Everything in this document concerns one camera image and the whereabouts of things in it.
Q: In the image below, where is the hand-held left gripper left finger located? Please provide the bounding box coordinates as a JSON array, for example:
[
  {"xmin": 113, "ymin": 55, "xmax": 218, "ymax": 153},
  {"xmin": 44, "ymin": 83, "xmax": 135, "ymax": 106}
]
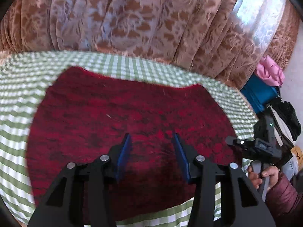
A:
[{"xmin": 27, "ymin": 133, "xmax": 133, "ymax": 227}]

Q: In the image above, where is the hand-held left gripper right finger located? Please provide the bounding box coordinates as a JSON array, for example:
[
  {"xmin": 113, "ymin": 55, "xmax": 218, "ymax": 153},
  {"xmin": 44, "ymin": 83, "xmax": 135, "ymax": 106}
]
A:
[{"xmin": 171, "ymin": 133, "xmax": 276, "ymax": 227}]

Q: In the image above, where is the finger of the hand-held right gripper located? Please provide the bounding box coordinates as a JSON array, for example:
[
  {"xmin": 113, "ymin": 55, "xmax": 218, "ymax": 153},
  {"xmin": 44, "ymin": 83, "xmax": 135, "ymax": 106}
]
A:
[{"xmin": 225, "ymin": 136, "xmax": 248, "ymax": 150}]

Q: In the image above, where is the red fuzzy cloth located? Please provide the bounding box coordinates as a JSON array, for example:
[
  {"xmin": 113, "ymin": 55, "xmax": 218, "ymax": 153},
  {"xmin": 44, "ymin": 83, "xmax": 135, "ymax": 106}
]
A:
[{"xmin": 26, "ymin": 66, "xmax": 244, "ymax": 225}]

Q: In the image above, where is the person's right forearm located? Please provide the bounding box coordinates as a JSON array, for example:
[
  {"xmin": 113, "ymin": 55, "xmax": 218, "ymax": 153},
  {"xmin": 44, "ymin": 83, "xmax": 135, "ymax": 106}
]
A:
[{"xmin": 265, "ymin": 171, "xmax": 300, "ymax": 225}]

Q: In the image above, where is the person's right hand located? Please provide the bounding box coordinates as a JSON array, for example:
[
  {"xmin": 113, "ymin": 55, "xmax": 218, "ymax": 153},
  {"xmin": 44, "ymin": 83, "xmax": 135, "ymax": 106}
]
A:
[{"xmin": 247, "ymin": 165, "xmax": 281, "ymax": 190}]

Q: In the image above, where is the white cloth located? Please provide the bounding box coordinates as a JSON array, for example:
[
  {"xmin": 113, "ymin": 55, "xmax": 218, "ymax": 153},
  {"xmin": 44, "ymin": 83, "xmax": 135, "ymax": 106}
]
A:
[{"xmin": 272, "ymin": 110, "xmax": 293, "ymax": 147}]

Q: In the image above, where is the black cloth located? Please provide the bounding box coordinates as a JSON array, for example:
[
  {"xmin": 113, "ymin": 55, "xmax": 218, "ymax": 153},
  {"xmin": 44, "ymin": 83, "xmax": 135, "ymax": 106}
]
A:
[{"xmin": 270, "ymin": 100, "xmax": 302, "ymax": 141}]

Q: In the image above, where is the blue bag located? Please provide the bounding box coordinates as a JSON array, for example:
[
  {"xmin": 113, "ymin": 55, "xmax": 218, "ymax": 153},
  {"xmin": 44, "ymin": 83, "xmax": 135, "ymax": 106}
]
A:
[{"xmin": 240, "ymin": 74, "xmax": 280, "ymax": 114}]

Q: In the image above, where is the pink cloth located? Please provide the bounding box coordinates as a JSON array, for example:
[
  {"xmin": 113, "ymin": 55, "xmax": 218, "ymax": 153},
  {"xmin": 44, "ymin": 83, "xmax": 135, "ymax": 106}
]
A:
[{"xmin": 257, "ymin": 55, "xmax": 286, "ymax": 87}]

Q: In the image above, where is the green checked bed sheet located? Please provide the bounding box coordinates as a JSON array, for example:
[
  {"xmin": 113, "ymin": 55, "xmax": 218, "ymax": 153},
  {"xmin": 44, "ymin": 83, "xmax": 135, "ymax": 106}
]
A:
[{"xmin": 0, "ymin": 51, "xmax": 261, "ymax": 227}]

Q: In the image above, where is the brown floral curtain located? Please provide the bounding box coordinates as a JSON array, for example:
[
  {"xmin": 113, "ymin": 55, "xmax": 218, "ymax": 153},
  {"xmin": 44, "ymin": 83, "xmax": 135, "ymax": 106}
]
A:
[{"xmin": 0, "ymin": 0, "xmax": 299, "ymax": 88}]

